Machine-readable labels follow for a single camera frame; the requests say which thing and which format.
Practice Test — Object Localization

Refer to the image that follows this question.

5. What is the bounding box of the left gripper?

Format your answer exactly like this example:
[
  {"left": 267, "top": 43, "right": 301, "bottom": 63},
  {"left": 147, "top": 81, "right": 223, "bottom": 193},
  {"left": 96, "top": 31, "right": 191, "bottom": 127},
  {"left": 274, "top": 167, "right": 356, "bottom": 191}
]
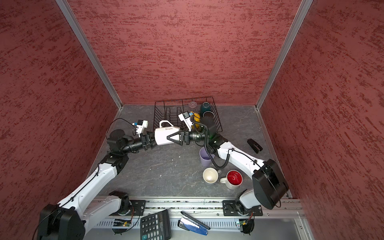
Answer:
[{"left": 122, "top": 131, "right": 164, "bottom": 154}]

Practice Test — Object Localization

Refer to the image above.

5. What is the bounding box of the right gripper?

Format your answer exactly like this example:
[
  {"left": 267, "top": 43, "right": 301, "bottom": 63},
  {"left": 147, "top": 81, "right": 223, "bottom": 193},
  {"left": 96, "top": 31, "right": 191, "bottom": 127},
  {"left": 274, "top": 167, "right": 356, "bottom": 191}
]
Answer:
[{"left": 168, "top": 125, "right": 210, "bottom": 146}]

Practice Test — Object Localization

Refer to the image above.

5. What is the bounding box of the white ceramic mug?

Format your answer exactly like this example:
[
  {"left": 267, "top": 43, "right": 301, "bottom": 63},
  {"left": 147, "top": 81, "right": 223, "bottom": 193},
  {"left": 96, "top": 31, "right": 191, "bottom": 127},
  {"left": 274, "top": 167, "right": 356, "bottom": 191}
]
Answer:
[{"left": 155, "top": 120, "right": 181, "bottom": 146}]

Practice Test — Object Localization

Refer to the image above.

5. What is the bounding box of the yellow mug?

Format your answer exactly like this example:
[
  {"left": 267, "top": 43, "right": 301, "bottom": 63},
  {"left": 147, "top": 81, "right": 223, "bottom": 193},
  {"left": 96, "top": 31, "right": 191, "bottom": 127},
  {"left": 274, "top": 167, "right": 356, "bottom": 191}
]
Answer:
[{"left": 190, "top": 112, "right": 200, "bottom": 124}]

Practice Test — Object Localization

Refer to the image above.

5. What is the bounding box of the clear glass cup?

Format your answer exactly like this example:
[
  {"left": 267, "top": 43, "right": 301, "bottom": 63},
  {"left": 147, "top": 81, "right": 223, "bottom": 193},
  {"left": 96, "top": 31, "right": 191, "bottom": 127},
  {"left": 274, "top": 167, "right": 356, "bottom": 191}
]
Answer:
[{"left": 188, "top": 101, "right": 198, "bottom": 112}]

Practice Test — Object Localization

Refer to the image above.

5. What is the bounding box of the black mug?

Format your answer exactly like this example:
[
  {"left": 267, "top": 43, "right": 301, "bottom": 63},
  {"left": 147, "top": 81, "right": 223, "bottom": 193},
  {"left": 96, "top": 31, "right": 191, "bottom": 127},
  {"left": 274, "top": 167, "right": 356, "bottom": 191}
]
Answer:
[{"left": 203, "top": 111, "right": 215, "bottom": 120}]

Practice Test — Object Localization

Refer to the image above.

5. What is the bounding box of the dark green ceramic mug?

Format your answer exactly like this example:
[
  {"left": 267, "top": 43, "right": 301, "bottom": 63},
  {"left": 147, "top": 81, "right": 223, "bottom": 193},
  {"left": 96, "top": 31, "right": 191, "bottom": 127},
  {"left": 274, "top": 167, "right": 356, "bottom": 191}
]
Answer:
[{"left": 200, "top": 102, "right": 211, "bottom": 116}]

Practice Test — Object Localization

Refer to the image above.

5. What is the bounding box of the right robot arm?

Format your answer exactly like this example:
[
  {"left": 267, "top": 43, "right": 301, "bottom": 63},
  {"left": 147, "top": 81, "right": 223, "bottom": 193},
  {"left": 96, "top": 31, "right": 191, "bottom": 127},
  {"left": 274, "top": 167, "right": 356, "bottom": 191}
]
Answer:
[{"left": 155, "top": 117, "right": 289, "bottom": 215}]

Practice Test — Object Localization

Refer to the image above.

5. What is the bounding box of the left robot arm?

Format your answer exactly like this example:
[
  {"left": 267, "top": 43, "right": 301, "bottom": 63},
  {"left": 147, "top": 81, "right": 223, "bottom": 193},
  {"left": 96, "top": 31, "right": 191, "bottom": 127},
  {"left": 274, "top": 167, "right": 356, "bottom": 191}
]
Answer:
[{"left": 32, "top": 129, "right": 156, "bottom": 240}]

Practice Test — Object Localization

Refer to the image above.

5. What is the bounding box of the lilac plastic cup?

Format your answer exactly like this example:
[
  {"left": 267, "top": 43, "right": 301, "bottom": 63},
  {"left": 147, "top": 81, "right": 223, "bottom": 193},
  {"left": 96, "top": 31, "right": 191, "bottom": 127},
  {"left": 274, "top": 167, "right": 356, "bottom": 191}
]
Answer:
[{"left": 199, "top": 147, "right": 215, "bottom": 168}]

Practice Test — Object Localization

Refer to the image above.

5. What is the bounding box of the cream white mug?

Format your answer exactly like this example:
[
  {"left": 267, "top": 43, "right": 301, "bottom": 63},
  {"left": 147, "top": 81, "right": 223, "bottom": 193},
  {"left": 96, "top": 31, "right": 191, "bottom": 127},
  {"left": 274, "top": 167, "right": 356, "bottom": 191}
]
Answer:
[{"left": 203, "top": 168, "right": 222, "bottom": 184}]

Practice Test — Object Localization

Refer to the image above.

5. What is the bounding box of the white mug red inside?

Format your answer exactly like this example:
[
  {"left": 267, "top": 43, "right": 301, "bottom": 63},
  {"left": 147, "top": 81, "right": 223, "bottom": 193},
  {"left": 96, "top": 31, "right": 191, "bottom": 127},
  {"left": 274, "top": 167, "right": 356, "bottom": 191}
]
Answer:
[{"left": 220, "top": 170, "right": 243, "bottom": 190}]

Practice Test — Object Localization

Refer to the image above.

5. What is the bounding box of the black small object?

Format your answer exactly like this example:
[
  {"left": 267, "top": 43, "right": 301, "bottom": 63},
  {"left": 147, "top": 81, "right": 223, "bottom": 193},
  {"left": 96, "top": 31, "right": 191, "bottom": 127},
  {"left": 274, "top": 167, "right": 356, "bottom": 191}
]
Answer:
[{"left": 247, "top": 139, "right": 263, "bottom": 154}]

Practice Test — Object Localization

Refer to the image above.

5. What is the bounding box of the black calculator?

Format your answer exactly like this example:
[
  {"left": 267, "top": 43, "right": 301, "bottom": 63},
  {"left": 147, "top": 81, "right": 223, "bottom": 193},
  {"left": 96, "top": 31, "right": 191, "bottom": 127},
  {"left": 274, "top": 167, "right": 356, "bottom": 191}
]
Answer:
[{"left": 140, "top": 210, "right": 171, "bottom": 240}]

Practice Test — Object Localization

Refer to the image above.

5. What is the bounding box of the blue black stapler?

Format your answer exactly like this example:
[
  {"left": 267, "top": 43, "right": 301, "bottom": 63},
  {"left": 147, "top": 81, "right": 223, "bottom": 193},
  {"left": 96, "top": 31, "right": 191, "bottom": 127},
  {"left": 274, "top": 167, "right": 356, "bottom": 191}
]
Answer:
[{"left": 178, "top": 211, "right": 211, "bottom": 236}]

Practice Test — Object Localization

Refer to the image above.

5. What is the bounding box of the left circuit board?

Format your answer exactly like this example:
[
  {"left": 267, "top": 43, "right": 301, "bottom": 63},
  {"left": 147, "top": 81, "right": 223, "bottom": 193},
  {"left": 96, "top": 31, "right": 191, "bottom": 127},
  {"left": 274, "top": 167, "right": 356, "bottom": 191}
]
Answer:
[{"left": 112, "top": 219, "right": 132, "bottom": 229}]

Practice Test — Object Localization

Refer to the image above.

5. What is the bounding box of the circuit board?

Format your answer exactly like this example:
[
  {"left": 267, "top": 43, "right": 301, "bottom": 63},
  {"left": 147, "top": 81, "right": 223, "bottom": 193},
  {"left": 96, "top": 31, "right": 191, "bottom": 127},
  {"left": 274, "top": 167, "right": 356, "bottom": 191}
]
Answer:
[
  {"left": 239, "top": 219, "right": 255, "bottom": 235},
  {"left": 112, "top": 219, "right": 132, "bottom": 229}
]

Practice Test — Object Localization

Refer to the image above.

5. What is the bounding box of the right circuit board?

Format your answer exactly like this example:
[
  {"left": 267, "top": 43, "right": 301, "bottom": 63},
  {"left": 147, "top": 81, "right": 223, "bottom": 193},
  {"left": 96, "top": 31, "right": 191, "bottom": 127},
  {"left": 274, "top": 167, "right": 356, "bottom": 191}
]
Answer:
[{"left": 239, "top": 219, "right": 255, "bottom": 235}]

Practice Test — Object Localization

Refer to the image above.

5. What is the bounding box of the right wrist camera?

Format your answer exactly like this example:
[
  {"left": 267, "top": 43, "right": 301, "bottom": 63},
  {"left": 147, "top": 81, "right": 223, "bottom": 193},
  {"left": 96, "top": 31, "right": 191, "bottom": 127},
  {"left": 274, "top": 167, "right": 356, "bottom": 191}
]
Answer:
[{"left": 178, "top": 112, "right": 194, "bottom": 132}]

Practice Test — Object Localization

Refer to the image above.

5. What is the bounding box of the black wire dish rack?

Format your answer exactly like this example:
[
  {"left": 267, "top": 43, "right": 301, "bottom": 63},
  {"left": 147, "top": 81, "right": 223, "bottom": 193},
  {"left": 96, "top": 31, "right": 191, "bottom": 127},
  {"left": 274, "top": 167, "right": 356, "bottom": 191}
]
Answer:
[{"left": 153, "top": 97, "right": 223, "bottom": 133}]

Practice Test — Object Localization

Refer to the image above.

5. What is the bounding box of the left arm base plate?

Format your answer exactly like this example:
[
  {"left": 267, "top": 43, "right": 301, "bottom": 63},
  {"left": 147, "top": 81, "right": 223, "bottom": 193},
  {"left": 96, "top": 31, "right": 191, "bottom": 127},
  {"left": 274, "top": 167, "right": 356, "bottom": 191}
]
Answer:
[{"left": 120, "top": 200, "right": 147, "bottom": 216}]

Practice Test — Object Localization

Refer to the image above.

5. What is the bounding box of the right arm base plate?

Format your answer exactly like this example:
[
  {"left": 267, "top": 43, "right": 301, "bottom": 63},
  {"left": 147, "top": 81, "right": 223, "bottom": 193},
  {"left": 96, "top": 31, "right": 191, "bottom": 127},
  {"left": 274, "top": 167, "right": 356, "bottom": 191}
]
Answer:
[{"left": 222, "top": 200, "right": 263, "bottom": 217}]

